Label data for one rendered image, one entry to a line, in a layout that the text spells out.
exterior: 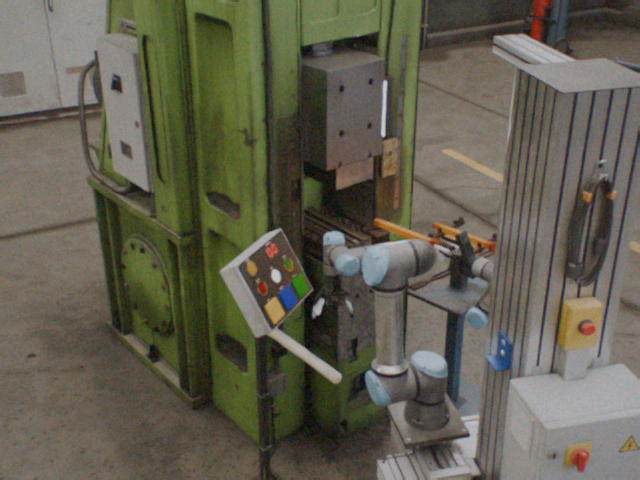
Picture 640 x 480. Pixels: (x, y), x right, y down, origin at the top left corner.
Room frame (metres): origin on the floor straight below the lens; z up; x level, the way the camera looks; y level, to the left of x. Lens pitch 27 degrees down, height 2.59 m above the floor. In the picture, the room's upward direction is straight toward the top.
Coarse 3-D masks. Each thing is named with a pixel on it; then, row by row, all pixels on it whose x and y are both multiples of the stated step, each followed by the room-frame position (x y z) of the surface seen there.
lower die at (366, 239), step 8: (304, 208) 3.45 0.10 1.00; (312, 208) 3.47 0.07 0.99; (304, 216) 3.37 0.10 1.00; (320, 216) 3.37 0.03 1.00; (328, 216) 3.38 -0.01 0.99; (304, 224) 3.30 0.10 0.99; (312, 224) 3.30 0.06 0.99; (320, 224) 3.28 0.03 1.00; (336, 224) 3.29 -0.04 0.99; (304, 232) 3.24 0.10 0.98; (312, 232) 3.24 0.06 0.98; (320, 232) 3.22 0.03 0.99; (352, 232) 3.21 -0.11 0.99; (360, 232) 3.21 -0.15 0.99; (304, 240) 3.21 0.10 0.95; (320, 240) 3.16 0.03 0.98; (352, 240) 3.12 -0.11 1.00; (368, 240) 3.16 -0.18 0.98; (320, 248) 3.12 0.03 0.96; (352, 248) 3.10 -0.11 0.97
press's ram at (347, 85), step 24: (336, 48) 3.36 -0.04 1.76; (312, 72) 3.08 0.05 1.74; (336, 72) 3.04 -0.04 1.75; (360, 72) 3.12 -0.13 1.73; (312, 96) 3.08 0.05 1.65; (336, 96) 3.04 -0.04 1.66; (360, 96) 3.12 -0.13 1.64; (312, 120) 3.08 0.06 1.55; (336, 120) 3.04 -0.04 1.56; (360, 120) 3.12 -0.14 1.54; (312, 144) 3.08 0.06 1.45; (336, 144) 3.04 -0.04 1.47; (360, 144) 3.12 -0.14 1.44
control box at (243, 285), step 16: (272, 240) 2.75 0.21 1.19; (240, 256) 2.65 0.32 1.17; (256, 256) 2.64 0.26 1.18; (272, 256) 2.70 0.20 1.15; (288, 256) 2.77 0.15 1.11; (224, 272) 2.55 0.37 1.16; (240, 272) 2.53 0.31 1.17; (256, 272) 2.58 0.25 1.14; (288, 272) 2.72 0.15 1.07; (240, 288) 2.52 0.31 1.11; (256, 288) 2.54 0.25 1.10; (272, 288) 2.60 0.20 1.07; (240, 304) 2.52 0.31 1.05; (256, 304) 2.49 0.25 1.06; (256, 320) 2.49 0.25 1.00; (256, 336) 2.49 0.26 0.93
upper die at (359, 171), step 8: (368, 160) 3.15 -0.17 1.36; (304, 168) 3.20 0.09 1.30; (312, 168) 3.16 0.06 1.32; (320, 168) 3.12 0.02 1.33; (336, 168) 3.04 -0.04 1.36; (344, 168) 3.07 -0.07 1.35; (352, 168) 3.10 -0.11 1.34; (360, 168) 3.12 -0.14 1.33; (368, 168) 3.15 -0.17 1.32; (312, 176) 3.16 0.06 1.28; (320, 176) 3.12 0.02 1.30; (328, 176) 3.08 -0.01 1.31; (336, 176) 3.04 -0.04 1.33; (344, 176) 3.07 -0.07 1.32; (352, 176) 3.10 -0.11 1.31; (360, 176) 3.13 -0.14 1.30; (368, 176) 3.15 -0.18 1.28; (328, 184) 3.08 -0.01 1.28; (336, 184) 3.04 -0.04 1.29; (344, 184) 3.07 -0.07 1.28
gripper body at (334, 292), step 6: (324, 276) 2.58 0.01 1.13; (330, 276) 2.57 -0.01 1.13; (342, 276) 2.59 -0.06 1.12; (330, 282) 2.58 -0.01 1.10; (336, 282) 2.55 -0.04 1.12; (324, 288) 2.59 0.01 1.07; (330, 288) 2.58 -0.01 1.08; (336, 288) 2.55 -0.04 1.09; (342, 288) 2.59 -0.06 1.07; (324, 294) 2.60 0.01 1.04; (330, 294) 2.55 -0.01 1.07; (336, 294) 2.55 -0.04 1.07; (342, 294) 2.56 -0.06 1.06; (330, 300) 2.56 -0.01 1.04; (336, 300) 2.56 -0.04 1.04; (342, 300) 2.56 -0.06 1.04
